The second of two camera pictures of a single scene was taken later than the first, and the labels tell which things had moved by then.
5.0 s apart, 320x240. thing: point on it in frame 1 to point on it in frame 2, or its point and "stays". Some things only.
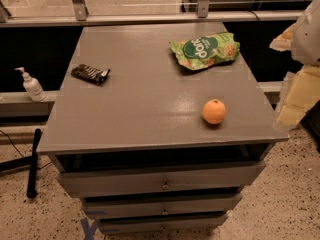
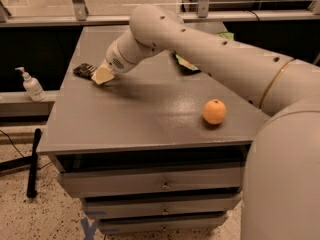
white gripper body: x=308 y=37 to x=114 y=58
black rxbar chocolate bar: x=90 y=73 stays
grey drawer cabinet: x=159 y=128 stays
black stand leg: x=31 y=190 stays
